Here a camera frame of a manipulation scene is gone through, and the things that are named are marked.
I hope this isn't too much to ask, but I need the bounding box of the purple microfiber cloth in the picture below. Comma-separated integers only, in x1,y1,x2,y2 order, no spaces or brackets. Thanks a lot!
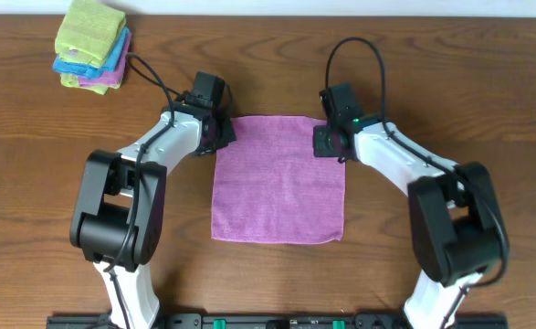
211,116,345,245

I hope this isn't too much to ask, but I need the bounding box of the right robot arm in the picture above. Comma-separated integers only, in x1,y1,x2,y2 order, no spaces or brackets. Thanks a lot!
313,84,509,328

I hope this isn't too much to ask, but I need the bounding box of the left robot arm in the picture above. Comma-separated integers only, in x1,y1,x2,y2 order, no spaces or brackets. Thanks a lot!
47,72,236,328

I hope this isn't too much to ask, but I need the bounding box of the purple folded cloth in stack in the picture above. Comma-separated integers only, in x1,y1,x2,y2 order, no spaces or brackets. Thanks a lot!
79,27,131,89

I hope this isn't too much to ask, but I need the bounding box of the blue folded cloth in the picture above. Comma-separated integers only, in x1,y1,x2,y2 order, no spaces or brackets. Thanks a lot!
52,27,131,79

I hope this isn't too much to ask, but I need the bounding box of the green folded cloth on top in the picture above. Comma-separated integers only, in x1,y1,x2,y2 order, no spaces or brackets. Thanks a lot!
55,0,126,68

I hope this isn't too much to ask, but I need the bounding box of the green folded cloth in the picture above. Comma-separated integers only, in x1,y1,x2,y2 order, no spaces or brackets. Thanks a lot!
55,0,126,68
60,73,110,95

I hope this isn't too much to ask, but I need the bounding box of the green folded cloth at bottom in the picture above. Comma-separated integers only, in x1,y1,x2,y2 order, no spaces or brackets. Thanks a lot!
60,73,110,95

